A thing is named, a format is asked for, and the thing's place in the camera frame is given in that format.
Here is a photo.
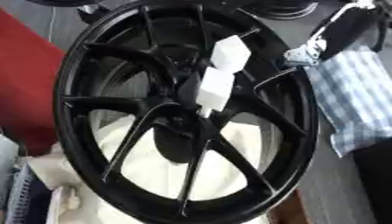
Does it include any black round wheel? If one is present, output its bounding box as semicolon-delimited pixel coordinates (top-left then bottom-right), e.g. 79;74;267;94
235;0;320;21

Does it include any person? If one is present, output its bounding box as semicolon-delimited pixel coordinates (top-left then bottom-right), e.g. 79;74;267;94
304;45;392;224

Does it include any black spoked wheel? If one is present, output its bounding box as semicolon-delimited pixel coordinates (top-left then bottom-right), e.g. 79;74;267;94
52;0;322;224

